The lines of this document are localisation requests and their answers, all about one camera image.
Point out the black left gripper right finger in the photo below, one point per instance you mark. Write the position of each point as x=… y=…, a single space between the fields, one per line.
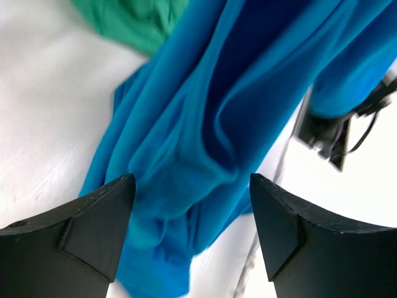
x=310 y=252

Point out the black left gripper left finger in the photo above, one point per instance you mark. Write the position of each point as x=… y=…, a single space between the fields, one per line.
x=72 y=250

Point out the blue t shirt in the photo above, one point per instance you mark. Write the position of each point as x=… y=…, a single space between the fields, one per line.
x=197 y=120

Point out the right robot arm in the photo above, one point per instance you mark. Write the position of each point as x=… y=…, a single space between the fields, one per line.
x=329 y=137

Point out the green t shirt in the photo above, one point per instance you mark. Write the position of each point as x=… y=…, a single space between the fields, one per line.
x=141 y=24

